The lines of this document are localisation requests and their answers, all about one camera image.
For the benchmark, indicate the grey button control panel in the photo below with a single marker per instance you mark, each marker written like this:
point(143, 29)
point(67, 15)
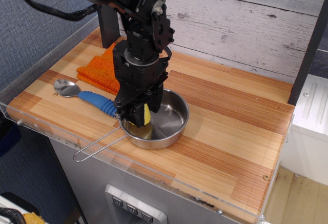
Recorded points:
point(133, 207)

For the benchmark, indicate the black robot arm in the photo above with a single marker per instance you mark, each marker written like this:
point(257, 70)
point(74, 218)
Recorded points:
point(146, 26)

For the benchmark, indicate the white grooved side unit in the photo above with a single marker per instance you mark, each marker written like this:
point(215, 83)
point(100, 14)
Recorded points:
point(305, 150)

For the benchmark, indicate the dark right vertical post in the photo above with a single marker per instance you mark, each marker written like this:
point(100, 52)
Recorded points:
point(309, 54)

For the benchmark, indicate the clear acrylic table guard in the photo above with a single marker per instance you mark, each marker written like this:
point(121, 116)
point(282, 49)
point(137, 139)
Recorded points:
point(220, 170)

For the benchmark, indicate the dark vertical post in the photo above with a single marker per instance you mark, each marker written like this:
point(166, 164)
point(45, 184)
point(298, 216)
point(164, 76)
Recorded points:
point(109, 27)
point(309, 54)

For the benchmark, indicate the yellow object bottom left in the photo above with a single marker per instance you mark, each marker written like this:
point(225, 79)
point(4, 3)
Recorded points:
point(32, 218)

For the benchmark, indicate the stainless steel pot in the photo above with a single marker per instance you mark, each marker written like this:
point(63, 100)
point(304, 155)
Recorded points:
point(164, 129)

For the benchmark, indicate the yellow ridged toy lemon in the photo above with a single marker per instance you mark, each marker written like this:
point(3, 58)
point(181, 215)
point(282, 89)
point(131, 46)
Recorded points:
point(147, 115)

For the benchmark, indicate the dark left vertical post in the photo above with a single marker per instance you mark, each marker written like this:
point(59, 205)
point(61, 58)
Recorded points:
point(109, 27)

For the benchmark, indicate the folded orange cloth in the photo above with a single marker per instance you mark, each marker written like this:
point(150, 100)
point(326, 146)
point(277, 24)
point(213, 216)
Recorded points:
point(99, 72)

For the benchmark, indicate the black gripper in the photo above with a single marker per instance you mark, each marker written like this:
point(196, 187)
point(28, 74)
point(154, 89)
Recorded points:
point(140, 82)

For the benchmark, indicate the blue handled metal spoon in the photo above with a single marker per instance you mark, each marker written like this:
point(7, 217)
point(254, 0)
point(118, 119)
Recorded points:
point(68, 88)

